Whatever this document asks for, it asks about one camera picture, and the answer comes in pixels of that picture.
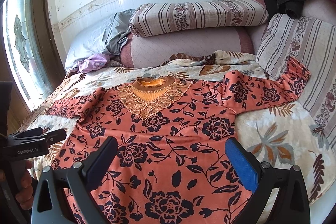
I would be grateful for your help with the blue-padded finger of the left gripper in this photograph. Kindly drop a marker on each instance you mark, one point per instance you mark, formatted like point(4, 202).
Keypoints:
point(47, 138)

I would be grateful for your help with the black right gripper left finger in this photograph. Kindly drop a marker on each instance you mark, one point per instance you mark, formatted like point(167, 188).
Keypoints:
point(50, 202)

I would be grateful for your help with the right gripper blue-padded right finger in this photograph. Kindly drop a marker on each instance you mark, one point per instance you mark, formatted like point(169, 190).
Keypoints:
point(291, 204)

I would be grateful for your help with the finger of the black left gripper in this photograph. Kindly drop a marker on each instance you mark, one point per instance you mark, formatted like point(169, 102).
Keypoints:
point(29, 133)

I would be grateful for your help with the orange floral blouse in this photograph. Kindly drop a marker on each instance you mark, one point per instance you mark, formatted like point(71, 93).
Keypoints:
point(170, 164)

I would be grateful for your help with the person's left hand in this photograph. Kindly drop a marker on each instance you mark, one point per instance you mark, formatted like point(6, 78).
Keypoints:
point(25, 196)

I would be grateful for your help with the stained glass window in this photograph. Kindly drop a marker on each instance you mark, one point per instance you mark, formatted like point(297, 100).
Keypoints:
point(22, 52)

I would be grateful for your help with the cream leaf-pattern blanket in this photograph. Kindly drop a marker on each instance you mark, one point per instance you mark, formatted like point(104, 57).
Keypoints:
point(282, 135)

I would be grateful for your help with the purple floral cloth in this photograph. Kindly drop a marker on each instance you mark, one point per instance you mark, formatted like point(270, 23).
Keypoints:
point(92, 63)

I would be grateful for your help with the light blue grey pillow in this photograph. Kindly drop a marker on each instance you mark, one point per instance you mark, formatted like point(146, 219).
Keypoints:
point(107, 36)

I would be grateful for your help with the pink quilted bolster cushion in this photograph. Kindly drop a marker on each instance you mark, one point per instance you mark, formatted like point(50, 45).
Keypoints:
point(141, 52)

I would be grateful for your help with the striped floral long pillow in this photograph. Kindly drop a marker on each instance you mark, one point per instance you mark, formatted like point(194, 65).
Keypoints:
point(154, 19)

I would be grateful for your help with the striped floral side pillow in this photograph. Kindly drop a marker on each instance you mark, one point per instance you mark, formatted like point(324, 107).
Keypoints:
point(312, 42)

